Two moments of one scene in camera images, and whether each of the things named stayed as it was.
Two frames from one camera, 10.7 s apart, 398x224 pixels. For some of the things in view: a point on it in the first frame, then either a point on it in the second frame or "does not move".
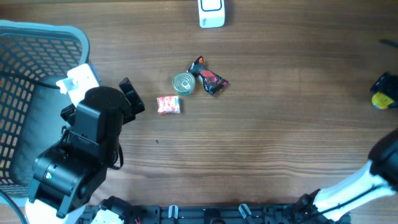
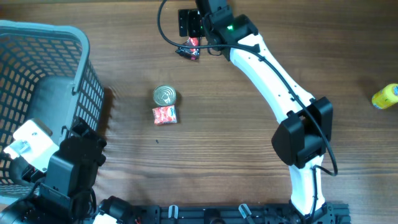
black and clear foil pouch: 212,81 to 191,53
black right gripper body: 391,88 to 196,25
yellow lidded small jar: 380,101 does not move
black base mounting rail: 269,213 does not move
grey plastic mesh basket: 33,56 does not move
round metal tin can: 183,83 to 164,95
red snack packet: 168,104 to 165,115
